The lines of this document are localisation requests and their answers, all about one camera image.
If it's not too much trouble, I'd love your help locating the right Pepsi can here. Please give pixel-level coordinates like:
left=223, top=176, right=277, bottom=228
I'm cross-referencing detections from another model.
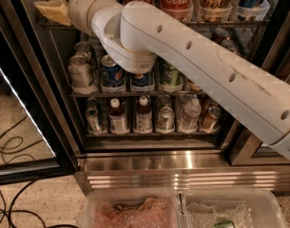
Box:
left=131, top=71, right=153, bottom=87

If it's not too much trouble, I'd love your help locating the bottom gold can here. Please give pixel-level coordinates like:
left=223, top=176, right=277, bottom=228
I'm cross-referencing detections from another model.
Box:
left=201, top=106, right=222, bottom=131

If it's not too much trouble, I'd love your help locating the rear red can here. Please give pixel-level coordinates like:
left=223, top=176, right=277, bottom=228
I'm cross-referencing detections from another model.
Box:
left=211, top=28, right=231, bottom=44

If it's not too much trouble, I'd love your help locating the right tea bottle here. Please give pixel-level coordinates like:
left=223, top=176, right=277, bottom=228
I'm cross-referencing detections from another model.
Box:
left=135, top=96, right=152, bottom=134

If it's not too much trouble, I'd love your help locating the small water bottle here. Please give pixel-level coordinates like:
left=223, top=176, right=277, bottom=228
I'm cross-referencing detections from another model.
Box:
left=179, top=98, right=202, bottom=134

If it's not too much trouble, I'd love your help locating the left tea bottle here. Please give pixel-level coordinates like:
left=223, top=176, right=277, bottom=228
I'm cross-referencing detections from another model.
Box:
left=108, top=98, right=128, bottom=135

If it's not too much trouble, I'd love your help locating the black floor cable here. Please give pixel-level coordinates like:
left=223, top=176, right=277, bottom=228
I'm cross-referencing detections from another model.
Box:
left=0, top=92, right=79, bottom=228

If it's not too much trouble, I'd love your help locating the pepsi can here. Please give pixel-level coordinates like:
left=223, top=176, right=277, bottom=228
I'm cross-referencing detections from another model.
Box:
left=131, top=71, right=153, bottom=87
left=101, top=55, right=125, bottom=87

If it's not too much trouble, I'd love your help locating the tea bottle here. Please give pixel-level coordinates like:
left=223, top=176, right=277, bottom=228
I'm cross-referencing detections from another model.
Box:
left=135, top=96, right=152, bottom=134
left=108, top=98, right=128, bottom=135

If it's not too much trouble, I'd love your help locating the left clear plastic bin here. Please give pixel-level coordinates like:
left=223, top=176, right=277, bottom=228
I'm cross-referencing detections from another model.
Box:
left=83, top=188, right=183, bottom=228

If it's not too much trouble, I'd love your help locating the bottom green white can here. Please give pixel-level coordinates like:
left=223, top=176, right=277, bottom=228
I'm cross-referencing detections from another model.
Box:
left=157, top=106, right=174, bottom=133

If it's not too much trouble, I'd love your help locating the front left Pepsi can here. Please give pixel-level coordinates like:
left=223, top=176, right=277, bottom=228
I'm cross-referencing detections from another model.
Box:
left=101, top=55, right=125, bottom=87

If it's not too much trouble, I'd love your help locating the rear silver can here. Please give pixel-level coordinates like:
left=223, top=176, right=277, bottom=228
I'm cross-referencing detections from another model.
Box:
left=75, top=41, right=95, bottom=67

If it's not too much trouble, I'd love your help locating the slim silver can bottom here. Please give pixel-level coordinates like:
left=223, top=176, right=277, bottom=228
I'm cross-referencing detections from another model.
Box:
left=86, top=107, right=103, bottom=133

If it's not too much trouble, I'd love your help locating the middle red can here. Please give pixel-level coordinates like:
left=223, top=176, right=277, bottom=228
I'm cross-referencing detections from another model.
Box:
left=221, top=40, right=239, bottom=53

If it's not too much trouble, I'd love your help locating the right glass fridge door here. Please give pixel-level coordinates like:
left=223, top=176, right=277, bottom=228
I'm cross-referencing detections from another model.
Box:
left=229, top=128, right=290, bottom=166

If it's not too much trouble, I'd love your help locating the clear plastic bin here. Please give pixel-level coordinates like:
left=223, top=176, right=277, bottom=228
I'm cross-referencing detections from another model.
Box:
left=181, top=188, right=288, bottom=228
left=83, top=188, right=183, bottom=228

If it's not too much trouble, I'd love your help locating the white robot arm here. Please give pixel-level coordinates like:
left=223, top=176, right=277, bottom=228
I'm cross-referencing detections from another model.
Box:
left=35, top=0, right=290, bottom=161

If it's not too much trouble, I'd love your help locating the front silver can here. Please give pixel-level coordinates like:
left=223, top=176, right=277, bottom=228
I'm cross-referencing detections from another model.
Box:
left=68, top=55, right=97, bottom=94

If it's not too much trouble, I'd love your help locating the open glass fridge door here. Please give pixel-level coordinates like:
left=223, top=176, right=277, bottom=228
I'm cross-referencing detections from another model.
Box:
left=0, top=0, right=78, bottom=185

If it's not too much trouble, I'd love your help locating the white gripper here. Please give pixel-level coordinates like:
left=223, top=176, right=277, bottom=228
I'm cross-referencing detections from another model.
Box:
left=33, top=0, right=115, bottom=36

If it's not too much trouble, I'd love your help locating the red can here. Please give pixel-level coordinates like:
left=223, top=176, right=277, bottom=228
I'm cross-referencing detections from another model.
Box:
left=221, top=40, right=239, bottom=53
left=211, top=28, right=231, bottom=44

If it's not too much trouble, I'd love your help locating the front green can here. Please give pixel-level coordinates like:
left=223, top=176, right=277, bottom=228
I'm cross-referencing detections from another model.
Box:
left=160, top=61, right=182, bottom=86

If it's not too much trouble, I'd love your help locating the green can in bin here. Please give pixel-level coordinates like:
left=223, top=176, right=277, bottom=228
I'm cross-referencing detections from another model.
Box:
left=213, top=220, right=236, bottom=228

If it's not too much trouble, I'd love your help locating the right clear plastic bin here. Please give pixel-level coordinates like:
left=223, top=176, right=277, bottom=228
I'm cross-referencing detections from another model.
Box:
left=181, top=188, right=288, bottom=228

